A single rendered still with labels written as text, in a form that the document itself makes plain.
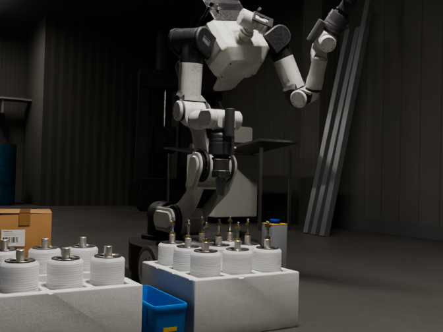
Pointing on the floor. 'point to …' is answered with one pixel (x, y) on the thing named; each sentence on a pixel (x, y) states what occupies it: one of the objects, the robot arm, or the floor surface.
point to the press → (146, 76)
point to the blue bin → (161, 311)
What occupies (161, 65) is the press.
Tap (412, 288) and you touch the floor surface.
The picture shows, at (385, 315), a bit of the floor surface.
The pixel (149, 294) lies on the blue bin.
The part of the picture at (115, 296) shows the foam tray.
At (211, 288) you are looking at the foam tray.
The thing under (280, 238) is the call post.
